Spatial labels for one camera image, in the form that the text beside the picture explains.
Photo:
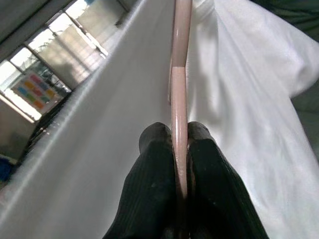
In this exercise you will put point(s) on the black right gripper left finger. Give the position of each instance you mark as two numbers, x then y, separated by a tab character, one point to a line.
149	194

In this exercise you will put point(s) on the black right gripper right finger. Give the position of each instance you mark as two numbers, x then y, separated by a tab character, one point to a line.
214	194

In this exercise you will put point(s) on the white shirt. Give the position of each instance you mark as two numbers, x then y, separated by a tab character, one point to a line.
249	137

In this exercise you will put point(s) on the pink plastic hanger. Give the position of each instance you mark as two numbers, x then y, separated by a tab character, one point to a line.
180	99

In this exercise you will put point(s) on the barred window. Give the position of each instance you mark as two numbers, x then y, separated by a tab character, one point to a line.
62	44

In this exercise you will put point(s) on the colourful wall poster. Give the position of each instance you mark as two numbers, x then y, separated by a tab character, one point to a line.
37	90

